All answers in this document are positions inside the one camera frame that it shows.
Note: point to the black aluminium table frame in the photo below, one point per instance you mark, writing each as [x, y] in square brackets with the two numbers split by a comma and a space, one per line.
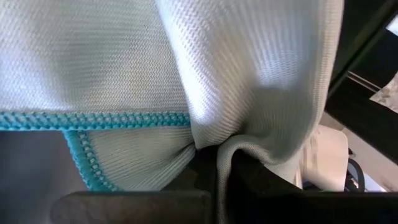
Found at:
[354, 115]

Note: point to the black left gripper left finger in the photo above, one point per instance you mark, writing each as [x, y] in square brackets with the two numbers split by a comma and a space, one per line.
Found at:
[130, 208]

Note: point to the black table mat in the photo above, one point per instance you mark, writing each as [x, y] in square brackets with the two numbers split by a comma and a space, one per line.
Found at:
[31, 171]

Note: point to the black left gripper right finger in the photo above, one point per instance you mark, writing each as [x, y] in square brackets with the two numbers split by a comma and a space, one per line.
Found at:
[311, 208]

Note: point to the grey-blue microfiber towel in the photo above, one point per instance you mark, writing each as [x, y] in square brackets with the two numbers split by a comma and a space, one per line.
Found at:
[124, 62]

